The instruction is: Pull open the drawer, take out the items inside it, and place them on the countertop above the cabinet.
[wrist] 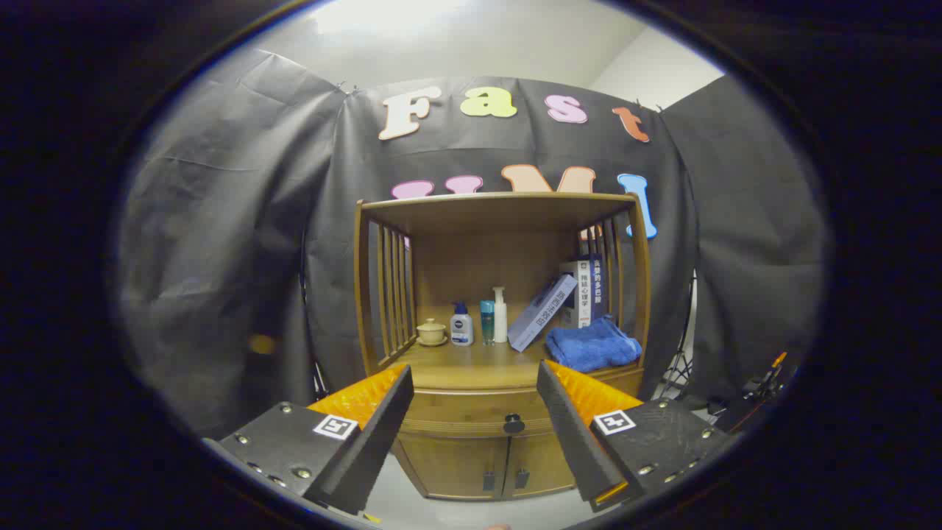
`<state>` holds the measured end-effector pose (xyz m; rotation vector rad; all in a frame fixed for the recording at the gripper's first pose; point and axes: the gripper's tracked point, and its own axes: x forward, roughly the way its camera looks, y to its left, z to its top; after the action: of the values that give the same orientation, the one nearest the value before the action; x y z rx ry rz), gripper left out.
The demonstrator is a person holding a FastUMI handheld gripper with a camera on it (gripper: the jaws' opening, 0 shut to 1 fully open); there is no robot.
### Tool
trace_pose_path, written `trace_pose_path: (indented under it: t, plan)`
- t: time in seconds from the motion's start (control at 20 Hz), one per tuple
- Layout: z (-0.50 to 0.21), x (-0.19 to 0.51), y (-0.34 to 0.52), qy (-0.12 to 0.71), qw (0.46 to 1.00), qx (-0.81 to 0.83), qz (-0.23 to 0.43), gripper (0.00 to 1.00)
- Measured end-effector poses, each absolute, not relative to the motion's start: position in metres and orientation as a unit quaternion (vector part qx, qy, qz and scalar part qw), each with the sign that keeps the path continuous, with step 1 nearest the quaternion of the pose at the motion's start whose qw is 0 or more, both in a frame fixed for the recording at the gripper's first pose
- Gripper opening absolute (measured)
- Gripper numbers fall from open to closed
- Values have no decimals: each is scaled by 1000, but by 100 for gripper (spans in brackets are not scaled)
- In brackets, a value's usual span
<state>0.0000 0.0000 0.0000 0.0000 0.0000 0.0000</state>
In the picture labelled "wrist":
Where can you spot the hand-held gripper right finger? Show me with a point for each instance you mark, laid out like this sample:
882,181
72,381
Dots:
574,442

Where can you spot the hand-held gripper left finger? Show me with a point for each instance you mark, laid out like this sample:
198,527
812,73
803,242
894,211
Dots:
375,442

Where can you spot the wooden drawer with black knob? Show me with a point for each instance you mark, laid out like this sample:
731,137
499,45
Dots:
471,408

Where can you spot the wooden cabinet door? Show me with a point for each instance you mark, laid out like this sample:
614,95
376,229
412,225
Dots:
456,464
541,464

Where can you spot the wooden countertop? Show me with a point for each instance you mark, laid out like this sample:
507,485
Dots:
471,364

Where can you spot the wooden cabinet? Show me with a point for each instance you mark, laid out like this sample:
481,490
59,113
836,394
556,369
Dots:
478,258

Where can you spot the blue folded towel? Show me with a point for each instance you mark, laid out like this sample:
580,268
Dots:
589,346

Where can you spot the beige lidded teacup with saucer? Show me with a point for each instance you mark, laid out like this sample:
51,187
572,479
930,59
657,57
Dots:
431,331

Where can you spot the black tripod stand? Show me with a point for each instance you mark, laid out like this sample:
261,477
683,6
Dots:
678,372

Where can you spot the lavender book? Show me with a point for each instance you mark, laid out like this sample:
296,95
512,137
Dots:
541,313

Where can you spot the white lotion bottle blue cap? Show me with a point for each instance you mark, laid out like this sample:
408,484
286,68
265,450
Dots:
461,330

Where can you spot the white pump bottle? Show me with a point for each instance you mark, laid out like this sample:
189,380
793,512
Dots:
500,320

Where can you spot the white book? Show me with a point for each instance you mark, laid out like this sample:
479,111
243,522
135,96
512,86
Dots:
585,294

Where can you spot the teal clear bottle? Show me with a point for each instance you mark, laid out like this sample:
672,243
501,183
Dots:
487,320

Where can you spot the dark blue book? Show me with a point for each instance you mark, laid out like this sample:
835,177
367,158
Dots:
597,287

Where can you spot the black device with orange part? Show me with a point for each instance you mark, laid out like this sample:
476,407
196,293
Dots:
751,401

